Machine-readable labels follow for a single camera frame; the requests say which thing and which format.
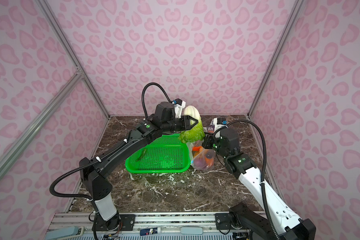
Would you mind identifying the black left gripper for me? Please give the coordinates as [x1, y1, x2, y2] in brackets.
[161, 114, 199, 134]

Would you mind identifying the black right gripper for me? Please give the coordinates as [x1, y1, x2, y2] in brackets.
[200, 131, 230, 159]

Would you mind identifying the green cabbage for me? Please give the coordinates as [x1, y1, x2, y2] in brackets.
[179, 106, 205, 144]

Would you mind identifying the orange carrot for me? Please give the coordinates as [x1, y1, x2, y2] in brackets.
[192, 146, 202, 152]

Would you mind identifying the clear zip top bag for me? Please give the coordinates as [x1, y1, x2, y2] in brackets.
[186, 141, 216, 173]

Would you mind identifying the purple red onion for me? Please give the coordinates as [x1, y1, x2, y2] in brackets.
[193, 157, 208, 171]

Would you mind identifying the green cucumber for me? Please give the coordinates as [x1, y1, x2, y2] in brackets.
[136, 148, 147, 162]

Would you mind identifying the orange toy pumpkin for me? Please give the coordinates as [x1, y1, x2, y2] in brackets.
[205, 150, 216, 169]

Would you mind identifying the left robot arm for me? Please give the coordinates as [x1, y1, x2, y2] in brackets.
[80, 102, 201, 231]

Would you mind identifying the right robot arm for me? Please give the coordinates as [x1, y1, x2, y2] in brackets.
[203, 128, 316, 240]

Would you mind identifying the green plastic perforated basket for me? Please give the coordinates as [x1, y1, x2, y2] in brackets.
[125, 134, 191, 174]

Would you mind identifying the grey oval pad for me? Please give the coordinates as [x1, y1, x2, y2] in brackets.
[180, 227, 204, 235]

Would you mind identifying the blue white small battery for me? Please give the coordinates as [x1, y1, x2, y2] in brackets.
[140, 227, 161, 236]

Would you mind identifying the grey teal device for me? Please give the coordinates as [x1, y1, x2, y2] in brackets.
[45, 226, 84, 240]

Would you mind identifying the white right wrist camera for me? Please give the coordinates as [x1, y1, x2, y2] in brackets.
[215, 117, 227, 131]

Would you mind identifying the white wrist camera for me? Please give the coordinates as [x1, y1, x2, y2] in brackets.
[215, 117, 227, 131]
[173, 99, 186, 119]

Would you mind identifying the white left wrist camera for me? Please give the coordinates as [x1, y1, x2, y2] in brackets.
[173, 99, 186, 119]

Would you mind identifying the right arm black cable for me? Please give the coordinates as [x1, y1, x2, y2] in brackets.
[212, 119, 281, 240]

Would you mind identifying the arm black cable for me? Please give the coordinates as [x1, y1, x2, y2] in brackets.
[212, 119, 281, 240]
[48, 82, 172, 200]

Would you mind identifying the aluminium mounting rail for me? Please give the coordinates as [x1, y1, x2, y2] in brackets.
[43, 209, 304, 240]

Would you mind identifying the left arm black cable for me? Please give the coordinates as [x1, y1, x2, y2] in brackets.
[48, 82, 172, 200]

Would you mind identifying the right aluminium corner post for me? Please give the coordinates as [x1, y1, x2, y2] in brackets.
[247, 0, 307, 120]

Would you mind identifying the aluminium corner frame post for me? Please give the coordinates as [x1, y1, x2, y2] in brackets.
[35, 0, 111, 120]

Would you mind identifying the aluminium diagonal frame bar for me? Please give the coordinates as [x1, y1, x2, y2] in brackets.
[0, 71, 83, 181]

